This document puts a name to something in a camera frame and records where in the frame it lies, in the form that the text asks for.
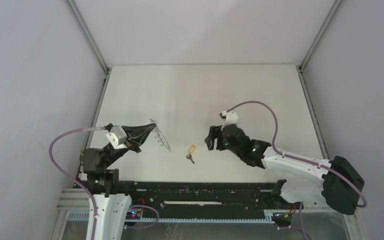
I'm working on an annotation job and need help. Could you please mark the key with yellow tag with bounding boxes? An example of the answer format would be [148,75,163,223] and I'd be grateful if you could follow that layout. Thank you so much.
[186,144,196,164]

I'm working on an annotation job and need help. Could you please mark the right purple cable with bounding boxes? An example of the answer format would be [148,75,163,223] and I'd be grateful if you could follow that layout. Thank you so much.
[226,100,368,240]

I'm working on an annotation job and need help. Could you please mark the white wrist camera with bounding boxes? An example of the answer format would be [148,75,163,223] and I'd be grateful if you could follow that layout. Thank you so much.
[219,110,239,130]
[105,125,127,150]

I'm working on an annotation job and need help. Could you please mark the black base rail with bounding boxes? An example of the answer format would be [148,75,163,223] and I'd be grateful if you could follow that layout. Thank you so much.
[112,181,298,221]

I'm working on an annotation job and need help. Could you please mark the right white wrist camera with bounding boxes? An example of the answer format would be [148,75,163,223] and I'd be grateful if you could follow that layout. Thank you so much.
[219,110,239,130]

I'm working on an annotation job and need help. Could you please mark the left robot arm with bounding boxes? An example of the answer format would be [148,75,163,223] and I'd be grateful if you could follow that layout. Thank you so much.
[80,123,157,240]

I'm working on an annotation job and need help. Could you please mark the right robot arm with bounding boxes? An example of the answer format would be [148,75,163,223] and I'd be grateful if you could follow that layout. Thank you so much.
[204,124,365,215]

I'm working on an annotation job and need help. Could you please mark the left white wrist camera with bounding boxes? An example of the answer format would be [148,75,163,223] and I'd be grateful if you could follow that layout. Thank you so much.
[105,125,127,150]

